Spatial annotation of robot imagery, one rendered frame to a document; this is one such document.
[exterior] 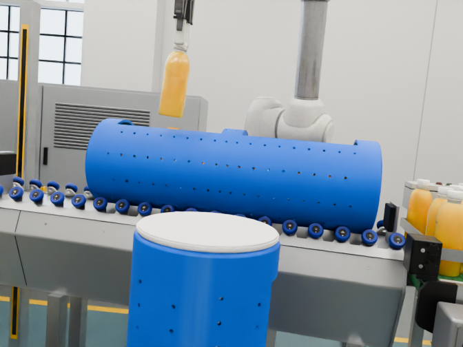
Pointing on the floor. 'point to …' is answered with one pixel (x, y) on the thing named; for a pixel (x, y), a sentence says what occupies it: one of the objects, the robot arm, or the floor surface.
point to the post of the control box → (416, 338)
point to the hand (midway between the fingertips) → (182, 34)
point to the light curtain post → (25, 144)
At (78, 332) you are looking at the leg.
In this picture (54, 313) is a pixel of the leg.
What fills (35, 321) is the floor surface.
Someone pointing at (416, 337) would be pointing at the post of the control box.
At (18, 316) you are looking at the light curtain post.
